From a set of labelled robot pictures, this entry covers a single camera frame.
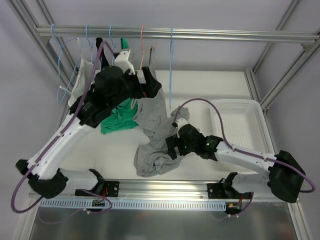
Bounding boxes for grey tank top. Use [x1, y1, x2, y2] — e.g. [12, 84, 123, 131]
[133, 107, 190, 178]
[133, 46, 168, 148]

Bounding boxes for green tank top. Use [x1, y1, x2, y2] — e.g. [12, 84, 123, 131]
[100, 37, 140, 136]

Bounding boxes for pink hanger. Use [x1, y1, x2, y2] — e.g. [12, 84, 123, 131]
[131, 25, 158, 110]

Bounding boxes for blue hanger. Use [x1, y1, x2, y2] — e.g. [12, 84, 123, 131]
[50, 23, 79, 104]
[169, 27, 174, 109]
[108, 24, 117, 50]
[85, 24, 97, 67]

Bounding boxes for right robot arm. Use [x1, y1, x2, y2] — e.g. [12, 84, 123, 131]
[165, 124, 306, 203]

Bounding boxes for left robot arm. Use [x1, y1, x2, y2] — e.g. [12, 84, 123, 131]
[15, 66, 162, 199]

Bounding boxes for black tank top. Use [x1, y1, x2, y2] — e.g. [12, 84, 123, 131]
[95, 37, 110, 78]

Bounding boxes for white tank top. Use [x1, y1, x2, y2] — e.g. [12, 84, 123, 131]
[57, 37, 94, 107]

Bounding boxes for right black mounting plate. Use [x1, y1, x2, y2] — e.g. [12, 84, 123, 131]
[206, 183, 226, 199]

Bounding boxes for black mounting plate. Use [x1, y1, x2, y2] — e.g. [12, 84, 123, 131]
[102, 181, 120, 198]
[206, 183, 226, 199]

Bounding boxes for white plastic basket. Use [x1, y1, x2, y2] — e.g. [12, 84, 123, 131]
[211, 99, 274, 153]

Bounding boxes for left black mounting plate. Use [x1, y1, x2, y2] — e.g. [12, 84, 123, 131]
[102, 181, 120, 198]

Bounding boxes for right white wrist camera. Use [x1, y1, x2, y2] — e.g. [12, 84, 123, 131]
[172, 118, 188, 138]

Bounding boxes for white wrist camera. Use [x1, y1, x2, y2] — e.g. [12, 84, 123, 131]
[113, 49, 136, 75]
[172, 118, 188, 138]

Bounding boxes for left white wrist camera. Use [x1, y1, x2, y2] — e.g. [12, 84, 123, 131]
[113, 49, 136, 75]

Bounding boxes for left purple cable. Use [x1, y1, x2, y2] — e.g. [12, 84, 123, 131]
[10, 41, 120, 214]

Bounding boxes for purple cable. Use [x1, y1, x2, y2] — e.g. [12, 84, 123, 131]
[172, 97, 316, 193]
[10, 41, 120, 214]

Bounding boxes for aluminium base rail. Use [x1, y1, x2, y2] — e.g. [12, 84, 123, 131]
[28, 177, 273, 201]

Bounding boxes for aluminium hanging rail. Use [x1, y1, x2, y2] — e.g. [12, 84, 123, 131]
[36, 24, 320, 44]

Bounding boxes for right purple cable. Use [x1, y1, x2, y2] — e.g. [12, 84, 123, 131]
[172, 97, 316, 193]

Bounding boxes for aluminium frame posts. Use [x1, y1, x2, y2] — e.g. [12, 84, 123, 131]
[0, 0, 320, 111]

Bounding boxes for slotted cable duct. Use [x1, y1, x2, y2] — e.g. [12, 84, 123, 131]
[40, 198, 227, 212]

